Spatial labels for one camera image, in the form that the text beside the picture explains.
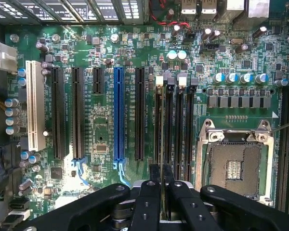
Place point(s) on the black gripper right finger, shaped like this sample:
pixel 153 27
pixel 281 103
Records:
pixel 195 207

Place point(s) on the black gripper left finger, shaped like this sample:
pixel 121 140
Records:
pixel 144 204

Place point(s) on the black-latched black RAM slot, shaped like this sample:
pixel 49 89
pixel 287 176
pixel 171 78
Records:
pixel 169 120
pixel 189 130

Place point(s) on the white-latched black RAM slot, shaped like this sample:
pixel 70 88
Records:
pixel 179 125
pixel 157 115

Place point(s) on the long black expansion slot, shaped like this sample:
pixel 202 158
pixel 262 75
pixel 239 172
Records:
pixel 78 113
pixel 58 113
pixel 140 113

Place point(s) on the blue expansion slot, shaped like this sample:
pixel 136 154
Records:
pixel 119 113

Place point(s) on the short black expansion slot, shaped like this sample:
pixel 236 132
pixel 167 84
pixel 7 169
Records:
pixel 98 80

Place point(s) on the white PCI expansion slot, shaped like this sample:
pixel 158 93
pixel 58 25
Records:
pixel 35 106

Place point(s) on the silver CPU socket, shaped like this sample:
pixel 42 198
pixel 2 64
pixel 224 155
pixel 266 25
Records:
pixel 233 163

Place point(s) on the green PC motherboard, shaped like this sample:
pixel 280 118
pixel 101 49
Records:
pixel 106 120

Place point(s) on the grey power choke row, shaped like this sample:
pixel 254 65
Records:
pixel 238 102

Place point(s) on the thin metal locking lever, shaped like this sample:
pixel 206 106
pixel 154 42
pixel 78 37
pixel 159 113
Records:
pixel 286 126

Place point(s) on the white SATA port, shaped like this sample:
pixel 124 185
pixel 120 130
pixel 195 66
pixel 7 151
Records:
pixel 19 214

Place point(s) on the black SATA port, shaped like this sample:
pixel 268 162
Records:
pixel 18 204

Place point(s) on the silver USB port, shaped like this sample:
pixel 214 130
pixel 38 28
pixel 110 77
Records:
pixel 209 7
pixel 188 7

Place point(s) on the white power connector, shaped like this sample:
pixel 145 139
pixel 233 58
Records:
pixel 6 56

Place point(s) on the silver rear port block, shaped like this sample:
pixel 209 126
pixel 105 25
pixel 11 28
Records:
pixel 235 7
pixel 258 8

